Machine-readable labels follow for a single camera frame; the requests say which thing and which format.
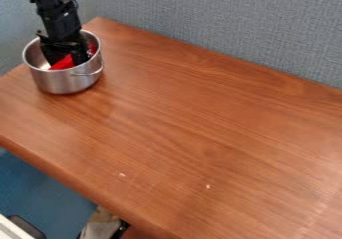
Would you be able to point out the white object bottom left corner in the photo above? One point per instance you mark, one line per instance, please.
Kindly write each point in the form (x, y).
(9, 231)

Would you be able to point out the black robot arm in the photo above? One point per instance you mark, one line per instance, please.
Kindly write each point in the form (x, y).
(61, 39)

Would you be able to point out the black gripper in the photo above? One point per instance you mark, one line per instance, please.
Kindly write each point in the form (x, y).
(61, 24)

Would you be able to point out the metal pot with handles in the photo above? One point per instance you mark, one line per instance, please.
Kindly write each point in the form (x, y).
(64, 81)

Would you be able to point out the red plastic block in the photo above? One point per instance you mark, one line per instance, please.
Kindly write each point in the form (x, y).
(65, 63)

